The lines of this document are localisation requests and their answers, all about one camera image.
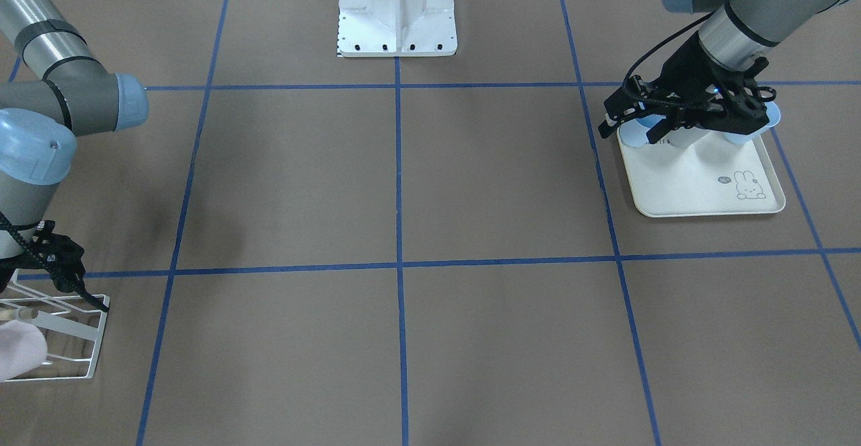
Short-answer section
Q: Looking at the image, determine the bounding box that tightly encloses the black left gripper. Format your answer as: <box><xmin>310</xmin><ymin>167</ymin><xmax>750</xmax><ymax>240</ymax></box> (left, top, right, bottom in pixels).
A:
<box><xmin>603</xmin><ymin>34</ymin><xmax>777</xmax><ymax>145</ymax></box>

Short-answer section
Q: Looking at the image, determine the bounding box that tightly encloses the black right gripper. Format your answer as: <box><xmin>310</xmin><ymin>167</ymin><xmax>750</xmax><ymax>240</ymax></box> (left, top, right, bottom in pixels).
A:
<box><xmin>1</xmin><ymin>221</ymin><xmax>85</xmax><ymax>295</ymax></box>

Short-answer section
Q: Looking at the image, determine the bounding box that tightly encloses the blue plastic cup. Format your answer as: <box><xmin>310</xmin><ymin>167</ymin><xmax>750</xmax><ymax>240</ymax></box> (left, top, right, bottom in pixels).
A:
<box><xmin>723</xmin><ymin>100</ymin><xmax>782</xmax><ymax>145</ymax></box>
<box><xmin>619</xmin><ymin>114</ymin><xmax>665</xmax><ymax>148</ymax></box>

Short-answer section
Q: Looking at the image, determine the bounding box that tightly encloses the pink plastic cup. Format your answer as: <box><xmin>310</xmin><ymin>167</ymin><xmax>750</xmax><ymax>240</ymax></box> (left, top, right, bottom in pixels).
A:
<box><xmin>1</xmin><ymin>320</ymin><xmax>47</xmax><ymax>382</ymax></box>

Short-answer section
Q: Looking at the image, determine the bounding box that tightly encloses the grey plastic cup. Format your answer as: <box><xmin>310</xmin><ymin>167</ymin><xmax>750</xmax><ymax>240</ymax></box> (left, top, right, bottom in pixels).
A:
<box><xmin>667</xmin><ymin>126</ymin><xmax>711</xmax><ymax>149</ymax></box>

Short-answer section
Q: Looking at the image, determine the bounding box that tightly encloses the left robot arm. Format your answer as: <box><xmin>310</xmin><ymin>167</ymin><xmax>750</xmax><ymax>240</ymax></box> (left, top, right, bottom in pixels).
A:
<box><xmin>599</xmin><ymin>0</ymin><xmax>849</xmax><ymax>145</ymax></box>

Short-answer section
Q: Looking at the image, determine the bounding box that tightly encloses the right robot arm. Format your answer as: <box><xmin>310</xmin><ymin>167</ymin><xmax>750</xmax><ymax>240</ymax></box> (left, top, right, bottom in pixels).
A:
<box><xmin>1</xmin><ymin>0</ymin><xmax>149</xmax><ymax>293</ymax></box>

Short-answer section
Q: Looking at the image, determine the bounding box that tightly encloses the cream plastic tray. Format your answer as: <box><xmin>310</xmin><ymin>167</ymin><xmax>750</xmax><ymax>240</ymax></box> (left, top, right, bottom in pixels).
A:
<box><xmin>616</xmin><ymin>131</ymin><xmax>786</xmax><ymax>218</ymax></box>

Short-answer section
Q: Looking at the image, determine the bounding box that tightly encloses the white wire cup rack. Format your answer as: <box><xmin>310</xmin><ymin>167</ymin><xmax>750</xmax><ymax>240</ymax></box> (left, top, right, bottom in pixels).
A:
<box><xmin>2</xmin><ymin>272</ymin><xmax>108</xmax><ymax>382</ymax></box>

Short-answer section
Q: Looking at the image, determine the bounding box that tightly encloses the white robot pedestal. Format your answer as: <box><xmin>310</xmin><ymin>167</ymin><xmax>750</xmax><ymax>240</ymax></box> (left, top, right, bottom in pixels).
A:
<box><xmin>336</xmin><ymin>0</ymin><xmax>458</xmax><ymax>58</ymax></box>

